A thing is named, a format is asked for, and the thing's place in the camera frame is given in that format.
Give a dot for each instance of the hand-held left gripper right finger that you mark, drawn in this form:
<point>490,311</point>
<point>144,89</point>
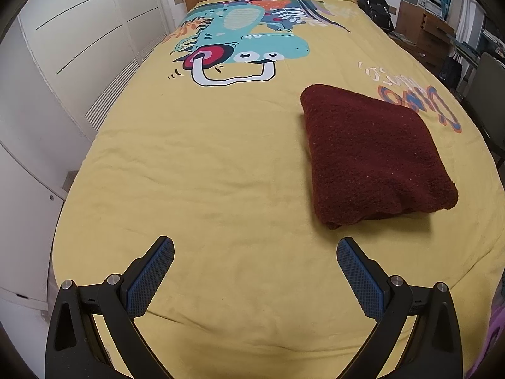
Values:
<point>361,276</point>

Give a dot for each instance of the maroon knit sweater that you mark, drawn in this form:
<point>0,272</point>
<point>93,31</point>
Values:
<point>371,154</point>

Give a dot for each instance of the purple cloth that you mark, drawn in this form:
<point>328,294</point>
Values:
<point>491,339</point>

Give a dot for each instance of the dark shopping bag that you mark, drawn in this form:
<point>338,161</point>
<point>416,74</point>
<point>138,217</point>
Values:
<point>450,71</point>

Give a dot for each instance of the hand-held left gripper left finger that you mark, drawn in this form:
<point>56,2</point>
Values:
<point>152,274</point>

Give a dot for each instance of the black backpack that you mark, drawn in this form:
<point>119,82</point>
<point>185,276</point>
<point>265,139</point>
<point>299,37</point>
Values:
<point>376,6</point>

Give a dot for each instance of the yellow printed bedsheet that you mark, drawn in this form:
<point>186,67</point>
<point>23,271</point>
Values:
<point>205,158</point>

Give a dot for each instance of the white wardrobe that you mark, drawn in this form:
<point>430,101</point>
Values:
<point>63,67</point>

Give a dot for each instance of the grey chair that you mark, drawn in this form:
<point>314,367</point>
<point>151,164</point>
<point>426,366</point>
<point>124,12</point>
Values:
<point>491,98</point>

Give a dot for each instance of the wooden drawer cabinet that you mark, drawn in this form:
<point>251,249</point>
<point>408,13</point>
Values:
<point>428,33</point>

